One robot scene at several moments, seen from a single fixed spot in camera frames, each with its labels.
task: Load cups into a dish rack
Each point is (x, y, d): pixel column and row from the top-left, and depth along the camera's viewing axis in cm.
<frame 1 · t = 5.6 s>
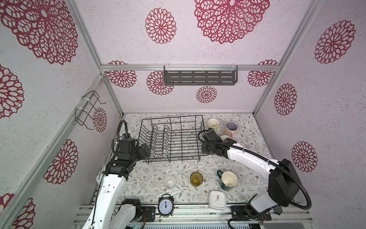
left hand: (141, 150, 78), fingers open
right hand: (203, 146, 87), fingers closed
green ceramic mug: (214, 123, 108), point 7 cm above the table
pink iridescent mug: (230, 129, 99), point 11 cm above the table
dark green cream mug: (228, 180, 82), point 6 cm above the table
amber glass cup: (196, 179, 86), point 2 cm above the table
clear glass cup: (170, 182, 86), on the table
white square alarm clock: (217, 200, 77), point 3 cm above the table

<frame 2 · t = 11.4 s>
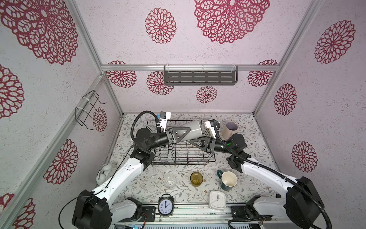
left hand: (188, 130, 63), fingers open
right hand: (191, 143, 62), fingers closed
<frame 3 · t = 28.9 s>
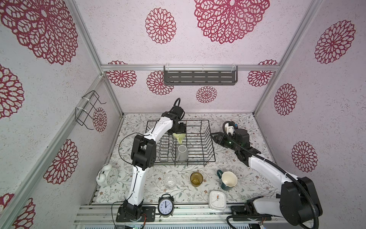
left hand: (180, 131, 98), fingers open
right hand: (211, 134, 82), fingers open
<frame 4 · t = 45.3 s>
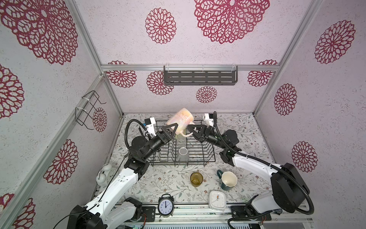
left hand: (176, 127, 67), fingers open
right hand: (188, 128, 64), fingers closed
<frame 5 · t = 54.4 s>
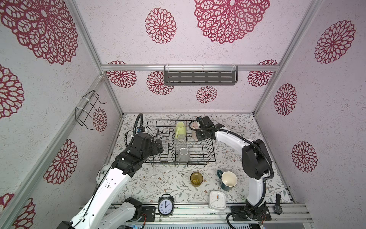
left hand: (154, 145, 75), fingers open
right hand: (199, 132, 96), fingers closed
